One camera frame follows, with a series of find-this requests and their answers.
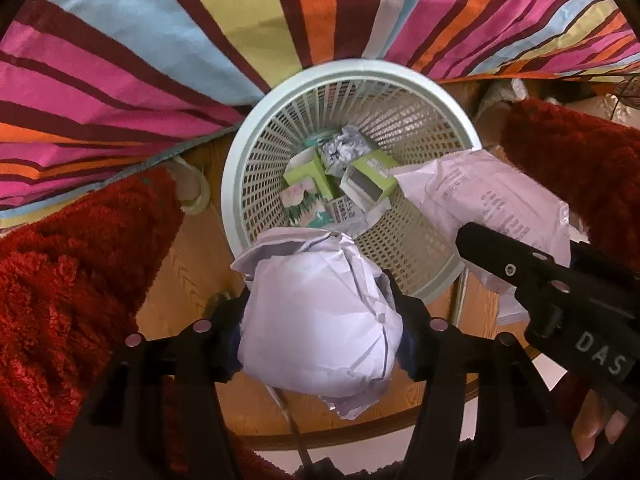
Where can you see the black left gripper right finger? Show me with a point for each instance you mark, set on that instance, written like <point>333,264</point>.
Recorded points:
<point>486,412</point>

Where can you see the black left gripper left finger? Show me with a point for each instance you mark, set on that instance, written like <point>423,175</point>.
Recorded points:
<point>121,431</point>

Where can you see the green pink tissue pack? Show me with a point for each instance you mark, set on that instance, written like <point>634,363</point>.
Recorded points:
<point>304,206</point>

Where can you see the red fluffy left slipper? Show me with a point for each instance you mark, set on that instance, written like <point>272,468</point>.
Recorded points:
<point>71,287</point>

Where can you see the large white paper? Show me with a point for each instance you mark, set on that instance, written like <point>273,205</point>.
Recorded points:
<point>320,318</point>

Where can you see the white paper ball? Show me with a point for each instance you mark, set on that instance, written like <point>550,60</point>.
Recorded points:
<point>342,148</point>

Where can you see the small green cardboard box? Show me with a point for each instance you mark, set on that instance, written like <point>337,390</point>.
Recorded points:
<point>308,164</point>

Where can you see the white plastic wrapper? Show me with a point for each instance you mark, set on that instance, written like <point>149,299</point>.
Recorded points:
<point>495,219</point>

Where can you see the right hand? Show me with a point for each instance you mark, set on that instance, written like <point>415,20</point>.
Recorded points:
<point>594,418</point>

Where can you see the colourful striped bed sheet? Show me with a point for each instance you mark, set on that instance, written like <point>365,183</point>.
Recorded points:
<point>94,88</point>

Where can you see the roll of adhesive tape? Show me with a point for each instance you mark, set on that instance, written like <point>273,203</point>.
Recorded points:
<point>193,191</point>

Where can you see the white mesh trash basket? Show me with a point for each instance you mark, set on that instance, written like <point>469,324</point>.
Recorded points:
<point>408,116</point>

